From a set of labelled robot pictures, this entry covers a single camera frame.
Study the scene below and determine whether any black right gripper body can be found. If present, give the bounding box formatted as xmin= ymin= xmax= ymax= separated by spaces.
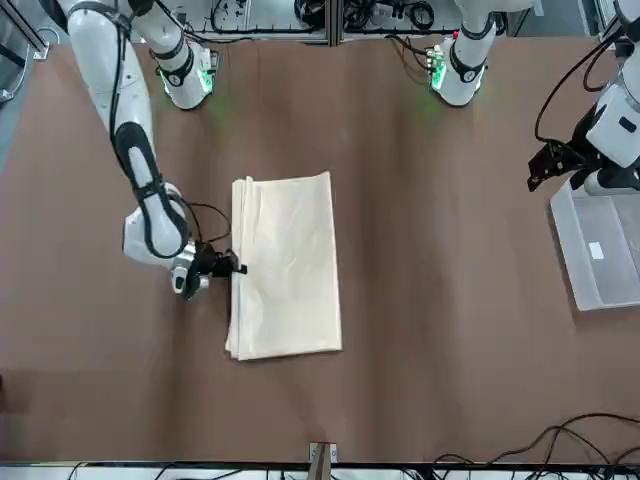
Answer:
xmin=197 ymin=243 xmax=226 ymax=279

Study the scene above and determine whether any aluminium frame post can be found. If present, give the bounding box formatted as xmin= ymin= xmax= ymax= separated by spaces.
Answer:
xmin=308 ymin=441 xmax=337 ymax=480

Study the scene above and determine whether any beige tablecloth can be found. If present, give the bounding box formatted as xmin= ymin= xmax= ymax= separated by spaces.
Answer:
xmin=223 ymin=170 xmax=344 ymax=362

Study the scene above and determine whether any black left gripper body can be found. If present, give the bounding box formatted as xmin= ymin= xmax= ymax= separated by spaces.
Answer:
xmin=563 ymin=147 xmax=601 ymax=175

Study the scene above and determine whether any aluminium floor rail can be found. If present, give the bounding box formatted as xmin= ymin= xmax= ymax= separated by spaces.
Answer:
xmin=0 ymin=0 xmax=51 ymax=104

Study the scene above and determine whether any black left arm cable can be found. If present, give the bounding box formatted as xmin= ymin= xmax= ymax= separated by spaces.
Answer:
xmin=533 ymin=37 xmax=631 ymax=144

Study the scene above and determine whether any black power cable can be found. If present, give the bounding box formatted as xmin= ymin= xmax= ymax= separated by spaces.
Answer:
xmin=433 ymin=412 xmax=640 ymax=480

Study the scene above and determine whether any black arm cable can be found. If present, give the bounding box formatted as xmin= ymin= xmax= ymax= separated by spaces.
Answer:
xmin=533 ymin=37 xmax=631 ymax=144
xmin=107 ymin=12 xmax=236 ymax=251

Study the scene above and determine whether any translucent plastic bin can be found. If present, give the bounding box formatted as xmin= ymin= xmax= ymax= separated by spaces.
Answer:
xmin=549 ymin=192 xmax=640 ymax=313

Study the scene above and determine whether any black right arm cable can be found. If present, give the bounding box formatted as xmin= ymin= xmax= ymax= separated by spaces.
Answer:
xmin=107 ymin=12 xmax=236 ymax=251

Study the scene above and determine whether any aluminium back frame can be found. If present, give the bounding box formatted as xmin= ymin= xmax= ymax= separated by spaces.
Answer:
xmin=182 ymin=0 xmax=456 ymax=49

